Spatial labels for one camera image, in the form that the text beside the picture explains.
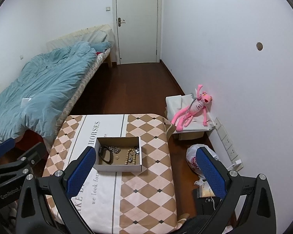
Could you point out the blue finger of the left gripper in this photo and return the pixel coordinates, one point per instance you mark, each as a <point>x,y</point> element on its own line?
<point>6,146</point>

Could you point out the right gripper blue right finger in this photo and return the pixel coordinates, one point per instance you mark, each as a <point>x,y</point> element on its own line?
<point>207,165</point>

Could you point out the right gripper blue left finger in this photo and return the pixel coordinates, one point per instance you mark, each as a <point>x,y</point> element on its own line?
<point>77,172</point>

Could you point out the black bangle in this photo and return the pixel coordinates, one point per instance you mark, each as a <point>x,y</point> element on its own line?
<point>106,155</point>

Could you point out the tissue pack on floor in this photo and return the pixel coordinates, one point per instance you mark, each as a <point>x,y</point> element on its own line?
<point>204,189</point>

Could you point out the open cardboard box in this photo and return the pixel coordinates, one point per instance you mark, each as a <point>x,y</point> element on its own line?
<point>127,148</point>

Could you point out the black fuzzy cushion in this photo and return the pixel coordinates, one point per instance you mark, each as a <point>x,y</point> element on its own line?
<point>193,225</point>

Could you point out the blue duvet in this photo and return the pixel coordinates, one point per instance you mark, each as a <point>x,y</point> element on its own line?
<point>44,87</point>

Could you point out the bed with patterned mattress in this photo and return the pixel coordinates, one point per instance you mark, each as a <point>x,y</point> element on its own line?
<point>88,65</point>

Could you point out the pink panther plush toy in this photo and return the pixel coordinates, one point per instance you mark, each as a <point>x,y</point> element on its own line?
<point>185,116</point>

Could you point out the checkered printed tablecloth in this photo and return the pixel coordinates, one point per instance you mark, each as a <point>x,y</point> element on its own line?
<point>121,202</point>

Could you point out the striped pillow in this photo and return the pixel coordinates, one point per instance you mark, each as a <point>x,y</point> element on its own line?
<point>94,37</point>

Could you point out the white door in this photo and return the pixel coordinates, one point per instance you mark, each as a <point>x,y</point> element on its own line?
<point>137,29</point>

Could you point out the white charger with cable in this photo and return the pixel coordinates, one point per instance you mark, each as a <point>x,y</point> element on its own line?
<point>235,164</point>

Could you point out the white wall power strip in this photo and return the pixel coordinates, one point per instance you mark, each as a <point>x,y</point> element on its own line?
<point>227,143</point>

